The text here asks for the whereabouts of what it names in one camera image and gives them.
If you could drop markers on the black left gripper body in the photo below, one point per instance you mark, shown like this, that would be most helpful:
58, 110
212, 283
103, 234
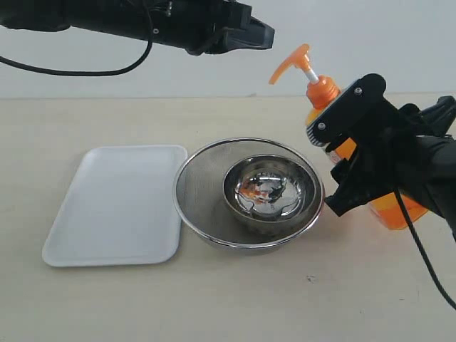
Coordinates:
198, 26

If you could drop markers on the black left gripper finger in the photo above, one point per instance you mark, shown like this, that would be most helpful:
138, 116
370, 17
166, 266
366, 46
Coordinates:
256, 36

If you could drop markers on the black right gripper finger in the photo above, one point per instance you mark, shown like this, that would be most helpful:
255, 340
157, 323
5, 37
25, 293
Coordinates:
360, 113
359, 182

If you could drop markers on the white rectangular plastic tray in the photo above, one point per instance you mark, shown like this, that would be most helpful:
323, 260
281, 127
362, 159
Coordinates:
118, 209

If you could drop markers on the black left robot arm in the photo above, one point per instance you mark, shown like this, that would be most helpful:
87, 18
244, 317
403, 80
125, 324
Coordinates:
119, 18

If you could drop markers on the orange pump soap bottle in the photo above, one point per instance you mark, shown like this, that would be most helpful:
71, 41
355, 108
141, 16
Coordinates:
322, 91

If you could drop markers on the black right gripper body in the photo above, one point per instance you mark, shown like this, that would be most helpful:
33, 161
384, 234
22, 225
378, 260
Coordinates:
420, 160

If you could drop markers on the small stainless steel bowl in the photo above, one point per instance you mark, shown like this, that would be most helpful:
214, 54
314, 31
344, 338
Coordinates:
272, 194

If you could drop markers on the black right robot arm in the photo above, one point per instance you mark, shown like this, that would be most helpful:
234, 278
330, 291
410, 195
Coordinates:
405, 149

